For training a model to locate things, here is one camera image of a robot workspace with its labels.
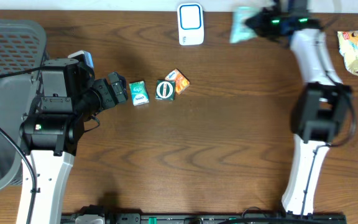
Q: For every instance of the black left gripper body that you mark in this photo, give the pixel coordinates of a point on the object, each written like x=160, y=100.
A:
x=107, y=92

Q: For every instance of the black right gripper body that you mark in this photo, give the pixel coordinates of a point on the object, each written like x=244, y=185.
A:
x=266, y=22

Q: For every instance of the white teal tissue pack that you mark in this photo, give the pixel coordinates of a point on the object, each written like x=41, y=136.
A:
x=139, y=93

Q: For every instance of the teal snack packet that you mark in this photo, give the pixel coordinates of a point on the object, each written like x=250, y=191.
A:
x=240, y=31

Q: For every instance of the dark green round-logo packet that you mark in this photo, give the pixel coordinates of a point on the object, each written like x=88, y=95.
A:
x=165, y=90

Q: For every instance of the orange tissue packet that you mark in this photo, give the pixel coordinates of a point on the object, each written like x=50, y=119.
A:
x=181, y=81

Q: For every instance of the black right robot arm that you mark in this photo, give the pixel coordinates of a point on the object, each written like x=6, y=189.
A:
x=323, y=116

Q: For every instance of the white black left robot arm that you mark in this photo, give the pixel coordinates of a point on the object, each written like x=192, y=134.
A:
x=72, y=96

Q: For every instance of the white barcode scanner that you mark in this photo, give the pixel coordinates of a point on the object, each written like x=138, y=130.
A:
x=190, y=23

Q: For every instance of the grey plastic shopping basket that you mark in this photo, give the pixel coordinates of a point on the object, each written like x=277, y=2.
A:
x=22, y=47

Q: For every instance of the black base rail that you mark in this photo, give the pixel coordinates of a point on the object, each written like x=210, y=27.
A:
x=99, y=214

